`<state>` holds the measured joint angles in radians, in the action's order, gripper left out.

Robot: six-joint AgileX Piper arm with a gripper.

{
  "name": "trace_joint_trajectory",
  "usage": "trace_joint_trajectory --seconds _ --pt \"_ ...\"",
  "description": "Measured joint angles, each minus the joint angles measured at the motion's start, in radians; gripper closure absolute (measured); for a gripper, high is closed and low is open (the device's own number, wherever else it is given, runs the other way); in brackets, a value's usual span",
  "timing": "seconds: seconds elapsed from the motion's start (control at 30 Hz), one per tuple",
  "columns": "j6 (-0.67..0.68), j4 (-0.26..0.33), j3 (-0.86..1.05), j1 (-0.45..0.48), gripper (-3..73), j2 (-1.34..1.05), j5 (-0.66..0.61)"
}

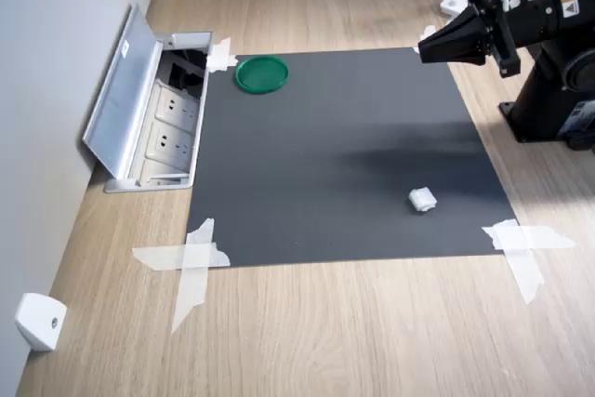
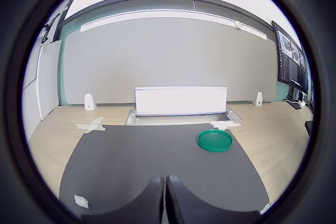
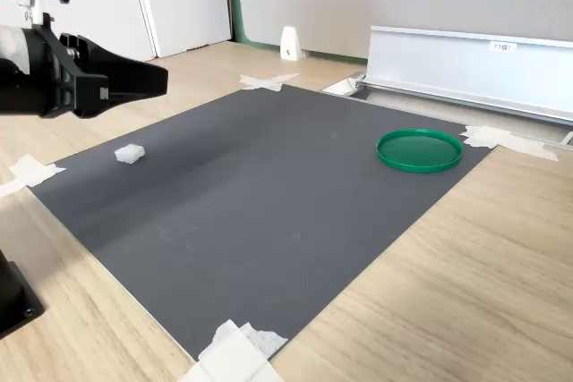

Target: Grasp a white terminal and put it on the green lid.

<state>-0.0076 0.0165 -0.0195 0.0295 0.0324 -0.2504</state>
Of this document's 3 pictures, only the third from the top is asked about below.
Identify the small white plastic terminal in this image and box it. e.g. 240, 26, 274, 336
114, 143, 147, 165

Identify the round green lid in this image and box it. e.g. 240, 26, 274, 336
375, 129, 464, 174

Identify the white tape cross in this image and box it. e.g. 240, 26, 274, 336
0, 153, 67, 199
178, 318, 288, 382
239, 72, 302, 93
459, 124, 560, 163

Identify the dark grey mat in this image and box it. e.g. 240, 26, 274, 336
30, 84, 500, 361

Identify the small white partition bracket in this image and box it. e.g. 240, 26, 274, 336
280, 26, 303, 62

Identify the silver cable duct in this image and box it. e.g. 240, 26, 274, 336
321, 25, 573, 149

